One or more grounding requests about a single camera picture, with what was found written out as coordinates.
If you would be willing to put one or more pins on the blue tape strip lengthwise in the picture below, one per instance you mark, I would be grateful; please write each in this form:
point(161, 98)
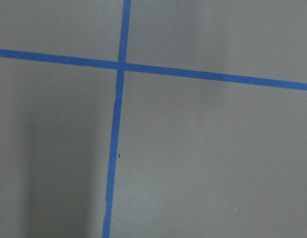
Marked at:
point(120, 74)

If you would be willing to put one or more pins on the blue tape strip crosswise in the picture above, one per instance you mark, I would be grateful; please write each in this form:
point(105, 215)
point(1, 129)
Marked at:
point(97, 63)

